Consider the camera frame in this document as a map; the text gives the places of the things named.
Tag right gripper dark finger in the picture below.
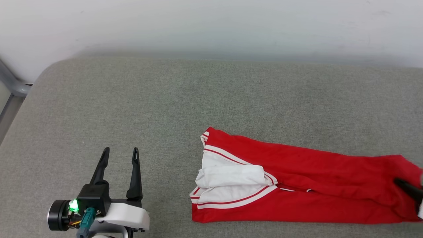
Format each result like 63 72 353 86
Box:
394 178 423 208

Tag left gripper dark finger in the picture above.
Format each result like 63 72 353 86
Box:
126 147 143 200
90 147 110 185

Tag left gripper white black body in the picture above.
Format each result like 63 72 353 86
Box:
47 198 150 238

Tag red shirt with white sleeves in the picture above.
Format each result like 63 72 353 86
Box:
190 126 423 224

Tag teal cable connector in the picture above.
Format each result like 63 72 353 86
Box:
77 207 97 238

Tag grey metal frame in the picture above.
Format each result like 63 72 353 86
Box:
0 59 33 143

